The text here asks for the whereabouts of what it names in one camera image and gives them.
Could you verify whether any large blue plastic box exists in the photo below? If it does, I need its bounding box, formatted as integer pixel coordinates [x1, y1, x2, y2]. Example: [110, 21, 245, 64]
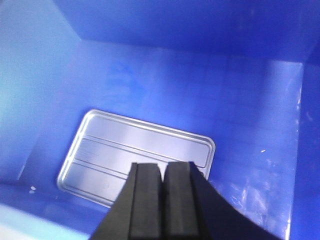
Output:
[0, 0, 320, 240]

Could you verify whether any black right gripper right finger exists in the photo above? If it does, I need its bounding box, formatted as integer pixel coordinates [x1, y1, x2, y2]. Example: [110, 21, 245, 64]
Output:
[164, 162, 278, 240]

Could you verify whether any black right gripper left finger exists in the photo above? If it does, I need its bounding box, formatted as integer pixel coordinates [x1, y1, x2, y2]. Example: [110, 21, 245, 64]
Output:
[90, 163, 162, 240]

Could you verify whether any small silver ribbed tray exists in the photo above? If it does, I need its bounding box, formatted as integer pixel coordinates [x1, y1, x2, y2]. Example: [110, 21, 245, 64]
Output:
[56, 109, 216, 207]

